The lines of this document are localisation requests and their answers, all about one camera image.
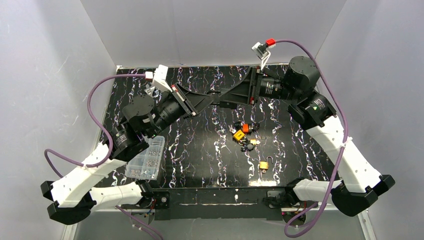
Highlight large black Kaijing padlock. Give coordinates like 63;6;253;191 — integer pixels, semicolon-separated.
206;90;238;110

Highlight brass padlock with steel shackle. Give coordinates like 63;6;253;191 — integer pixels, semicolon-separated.
259;156;273;174

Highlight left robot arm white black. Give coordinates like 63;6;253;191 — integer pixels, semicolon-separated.
40;84;219;225

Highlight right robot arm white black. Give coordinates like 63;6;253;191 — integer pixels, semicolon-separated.
218;56;395;217

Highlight orange black Opel padlock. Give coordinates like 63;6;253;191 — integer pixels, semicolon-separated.
233;121;253;134

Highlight small silver keys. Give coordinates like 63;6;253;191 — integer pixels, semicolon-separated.
229;125;238;135

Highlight yellow Opel padlock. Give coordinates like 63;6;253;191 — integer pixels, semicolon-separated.
232;130;249;145

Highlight small brass padlock with figurine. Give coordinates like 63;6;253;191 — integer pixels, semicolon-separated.
249;138;261;146

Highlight clear plastic screw box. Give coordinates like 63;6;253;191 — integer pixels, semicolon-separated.
124;136;166;181

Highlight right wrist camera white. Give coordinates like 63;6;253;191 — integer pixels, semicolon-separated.
251;38;276;71

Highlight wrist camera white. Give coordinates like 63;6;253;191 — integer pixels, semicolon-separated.
144;64;172;97
251;38;276;71

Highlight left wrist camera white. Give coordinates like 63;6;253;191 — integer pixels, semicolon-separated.
144;64;172;97

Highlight black-headed keys on ring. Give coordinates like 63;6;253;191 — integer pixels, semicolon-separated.
250;122;261;132

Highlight grey white figurine keychain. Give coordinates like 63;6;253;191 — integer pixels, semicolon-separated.
240;143;255;152

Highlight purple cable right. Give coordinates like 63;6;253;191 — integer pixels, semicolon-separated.
274;39;349;239

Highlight purple cable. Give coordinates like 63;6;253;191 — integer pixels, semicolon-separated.
44;73;165;240
274;39;349;239

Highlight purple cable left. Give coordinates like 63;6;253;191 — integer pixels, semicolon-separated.
44;73;165;240

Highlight black base frame front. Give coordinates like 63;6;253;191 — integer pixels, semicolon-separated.
121;186;313;221

